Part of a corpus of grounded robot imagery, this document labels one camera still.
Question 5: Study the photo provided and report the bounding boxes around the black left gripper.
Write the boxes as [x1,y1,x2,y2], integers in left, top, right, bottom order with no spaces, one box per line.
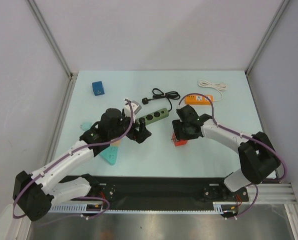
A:
[109,111,151,144]

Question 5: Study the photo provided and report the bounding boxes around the red cube socket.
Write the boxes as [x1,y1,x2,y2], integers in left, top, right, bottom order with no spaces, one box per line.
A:
[171,134,188,147]

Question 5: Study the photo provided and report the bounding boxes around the beige cube socket adapter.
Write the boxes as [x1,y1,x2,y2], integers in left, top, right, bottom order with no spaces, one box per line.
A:
[111,140,122,147]

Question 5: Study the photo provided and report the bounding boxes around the teal triangular power strip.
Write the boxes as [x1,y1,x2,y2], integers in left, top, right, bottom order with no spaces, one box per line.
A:
[100,146,119,166]

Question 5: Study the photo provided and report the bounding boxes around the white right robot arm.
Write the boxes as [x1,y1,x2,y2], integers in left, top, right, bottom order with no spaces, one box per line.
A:
[172,105,281,201]

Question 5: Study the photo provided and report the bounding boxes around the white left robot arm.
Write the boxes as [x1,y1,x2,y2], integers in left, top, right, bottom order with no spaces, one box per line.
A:
[12,108,152,222]

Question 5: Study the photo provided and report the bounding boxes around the green power strip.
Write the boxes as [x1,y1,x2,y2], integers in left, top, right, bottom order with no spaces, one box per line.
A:
[136,108,169,125]

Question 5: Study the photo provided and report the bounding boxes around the orange power strip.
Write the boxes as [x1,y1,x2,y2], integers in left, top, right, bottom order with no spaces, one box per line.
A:
[184,94,214,106]

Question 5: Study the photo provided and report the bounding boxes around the small teal charger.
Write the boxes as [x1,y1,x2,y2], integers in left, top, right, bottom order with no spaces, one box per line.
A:
[80,122,92,131]

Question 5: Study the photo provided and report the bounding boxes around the blue cube socket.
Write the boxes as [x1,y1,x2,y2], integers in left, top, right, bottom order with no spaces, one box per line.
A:
[92,81,105,96]

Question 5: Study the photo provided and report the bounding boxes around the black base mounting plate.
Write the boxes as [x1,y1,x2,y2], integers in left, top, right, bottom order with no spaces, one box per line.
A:
[63,175,249,212]

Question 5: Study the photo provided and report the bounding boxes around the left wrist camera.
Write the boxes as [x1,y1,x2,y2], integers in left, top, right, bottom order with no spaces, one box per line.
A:
[124,98,142,119]

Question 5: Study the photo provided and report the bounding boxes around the black power strip cord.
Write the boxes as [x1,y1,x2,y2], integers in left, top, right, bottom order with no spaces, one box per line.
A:
[141,87,181,112]

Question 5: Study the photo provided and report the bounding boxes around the aluminium frame rail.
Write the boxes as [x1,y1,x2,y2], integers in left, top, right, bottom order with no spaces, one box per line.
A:
[25,72,78,202]

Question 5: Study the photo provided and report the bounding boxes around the white slotted cable duct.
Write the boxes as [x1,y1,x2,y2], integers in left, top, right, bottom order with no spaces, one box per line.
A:
[49,202,237,215]

